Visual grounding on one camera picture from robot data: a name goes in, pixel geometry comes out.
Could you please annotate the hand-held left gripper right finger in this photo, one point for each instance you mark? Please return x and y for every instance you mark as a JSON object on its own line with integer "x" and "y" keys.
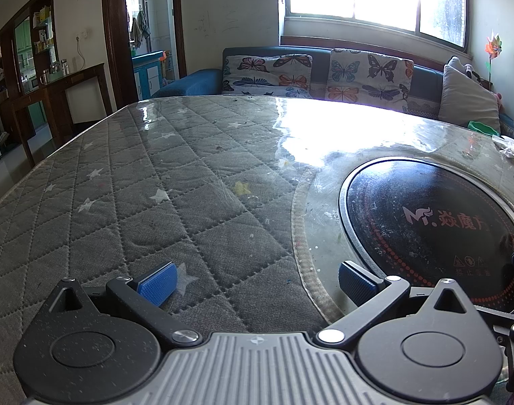
{"x": 358, "y": 282}

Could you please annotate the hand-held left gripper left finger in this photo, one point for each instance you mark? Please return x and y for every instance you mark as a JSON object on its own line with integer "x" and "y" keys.
{"x": 157, "y": 284}

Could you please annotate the grey quilted star table cover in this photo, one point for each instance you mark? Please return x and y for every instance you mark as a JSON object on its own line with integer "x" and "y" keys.
{"x": 155, "y": 219}

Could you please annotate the round black induction cooktop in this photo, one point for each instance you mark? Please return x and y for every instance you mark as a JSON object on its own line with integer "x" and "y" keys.
{"x": 429, "y": 228}

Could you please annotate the crumpled clear plastic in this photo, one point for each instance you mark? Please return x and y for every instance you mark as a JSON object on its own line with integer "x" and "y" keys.
{"x": 513, "y": 147}

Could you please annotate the green plastic bowl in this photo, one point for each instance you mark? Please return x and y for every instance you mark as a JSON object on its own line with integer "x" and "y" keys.
{"x": 483, "y": 128}

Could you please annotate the grey pillow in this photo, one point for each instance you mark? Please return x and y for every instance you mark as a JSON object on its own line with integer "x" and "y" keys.
{"x": 467, "y": 97}

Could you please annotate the black and white plush toy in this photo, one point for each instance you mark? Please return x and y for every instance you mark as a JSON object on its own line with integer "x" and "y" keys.
{"x": 472, "y": 72}

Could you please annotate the tall butterfly print cushion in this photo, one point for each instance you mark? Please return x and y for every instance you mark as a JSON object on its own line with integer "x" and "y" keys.
{"x": 366, "y": 78}

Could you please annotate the blue sofa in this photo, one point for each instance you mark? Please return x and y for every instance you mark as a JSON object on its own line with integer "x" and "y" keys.
{"x": 189, "y": 82}

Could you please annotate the blue cabinet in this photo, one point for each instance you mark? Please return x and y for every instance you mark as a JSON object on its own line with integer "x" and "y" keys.
{"x": 147, "y": 74}

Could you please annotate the colourful pinwheel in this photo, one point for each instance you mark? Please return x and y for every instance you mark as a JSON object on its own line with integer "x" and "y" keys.
{"x": 494, "y": 48}

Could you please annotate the dark wooden sideboard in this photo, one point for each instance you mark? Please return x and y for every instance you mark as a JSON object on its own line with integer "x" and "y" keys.
{"x": 67, "y": 93}

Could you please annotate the wide butterfly print cushion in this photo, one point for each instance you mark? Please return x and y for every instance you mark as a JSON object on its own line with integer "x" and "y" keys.
{"x": 265, "y": 76}

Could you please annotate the hanging grey cloth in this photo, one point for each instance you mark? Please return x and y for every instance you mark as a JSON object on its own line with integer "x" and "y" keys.
{"x": 141, "y": 29}

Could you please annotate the dark wooden door frame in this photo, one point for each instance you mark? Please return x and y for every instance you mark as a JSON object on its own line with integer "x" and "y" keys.
{"x": 113, "y": 38}

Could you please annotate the wooden wall cabinet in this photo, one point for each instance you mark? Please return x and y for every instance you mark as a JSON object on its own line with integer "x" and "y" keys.
{"x": 12, "y": 59}

